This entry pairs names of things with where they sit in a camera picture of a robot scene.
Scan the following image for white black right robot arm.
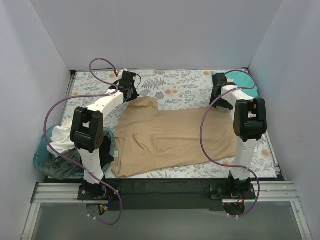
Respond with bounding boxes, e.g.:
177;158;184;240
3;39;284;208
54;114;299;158
209;73;267;200

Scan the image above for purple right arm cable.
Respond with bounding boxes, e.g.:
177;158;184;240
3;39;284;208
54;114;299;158
200;69;261;219

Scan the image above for white crumpled t shirt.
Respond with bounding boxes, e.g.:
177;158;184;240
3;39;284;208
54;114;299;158
49;118;76;156

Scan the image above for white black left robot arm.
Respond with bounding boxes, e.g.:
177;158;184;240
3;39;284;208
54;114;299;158
70;69;140;200

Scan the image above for folded teal t shirt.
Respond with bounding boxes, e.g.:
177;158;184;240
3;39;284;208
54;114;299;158
211;69;259;98

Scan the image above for grey crumpled t shirt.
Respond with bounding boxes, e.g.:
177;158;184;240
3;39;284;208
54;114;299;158
39;153;84;180

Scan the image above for aluminium extrusion rail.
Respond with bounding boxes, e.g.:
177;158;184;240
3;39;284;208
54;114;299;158
31;181;300;203

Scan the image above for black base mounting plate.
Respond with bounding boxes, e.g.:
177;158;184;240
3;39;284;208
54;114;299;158
77;178;258;211

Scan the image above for black crumpled t shirt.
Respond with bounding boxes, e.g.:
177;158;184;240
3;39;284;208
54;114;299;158
99;127;116;172

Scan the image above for tan t shirt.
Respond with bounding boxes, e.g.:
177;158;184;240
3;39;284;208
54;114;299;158
112;96;237;178

